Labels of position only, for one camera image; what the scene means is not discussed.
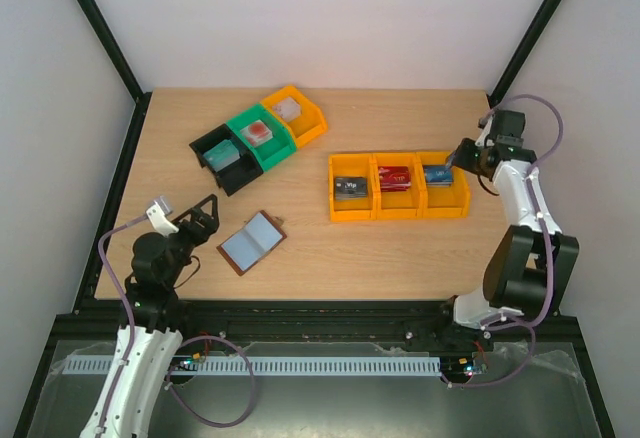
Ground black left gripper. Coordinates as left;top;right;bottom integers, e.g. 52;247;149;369
165;194;220;287

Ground blue credit card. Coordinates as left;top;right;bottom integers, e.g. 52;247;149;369
423;165;456;187

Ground brown leather card holder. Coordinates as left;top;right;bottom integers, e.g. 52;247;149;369
217;210;287;276

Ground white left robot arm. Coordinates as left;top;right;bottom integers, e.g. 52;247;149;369
80;194;220;437

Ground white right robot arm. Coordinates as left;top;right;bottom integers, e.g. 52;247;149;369
436;110;579;350

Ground blue card stack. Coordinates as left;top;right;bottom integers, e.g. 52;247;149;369
423;170;456;190

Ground teal card stack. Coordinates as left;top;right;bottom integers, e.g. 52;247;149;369
203;139;240;171

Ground red white card stack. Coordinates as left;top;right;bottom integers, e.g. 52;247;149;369
240;120;273;148

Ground grey VIP card stack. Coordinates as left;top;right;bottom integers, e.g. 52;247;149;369
334;176;368;201

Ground yellow bin far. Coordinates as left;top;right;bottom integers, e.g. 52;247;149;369
422;167;471;219

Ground yellow bin middle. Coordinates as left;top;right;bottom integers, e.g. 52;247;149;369
372;152;426;221

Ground black bin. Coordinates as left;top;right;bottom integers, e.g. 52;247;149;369
189;124;263;196

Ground yellow bin near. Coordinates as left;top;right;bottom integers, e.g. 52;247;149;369
328;153;379;222

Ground yellow bin left group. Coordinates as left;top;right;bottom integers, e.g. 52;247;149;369
260;85;328;148

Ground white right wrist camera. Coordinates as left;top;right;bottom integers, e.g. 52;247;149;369
475;112;494;148

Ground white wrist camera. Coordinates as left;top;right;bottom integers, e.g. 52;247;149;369
475;112;494;148
145;195;178;237

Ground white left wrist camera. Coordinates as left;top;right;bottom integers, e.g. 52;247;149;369
145;195;178;237

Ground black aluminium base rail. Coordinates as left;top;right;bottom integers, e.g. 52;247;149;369
169;300;506;347

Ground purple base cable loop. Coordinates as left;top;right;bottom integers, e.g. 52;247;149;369
162;335;259;429

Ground black frame post right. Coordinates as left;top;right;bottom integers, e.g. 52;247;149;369
487;0;563;106

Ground black frame post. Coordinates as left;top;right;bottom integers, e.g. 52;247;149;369
52;0;146;102
487;0;563;106

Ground white slotted cable duct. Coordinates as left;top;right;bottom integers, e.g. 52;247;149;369
62;353;444;377

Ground black frame post left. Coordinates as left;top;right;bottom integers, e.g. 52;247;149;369
52;0;146;102

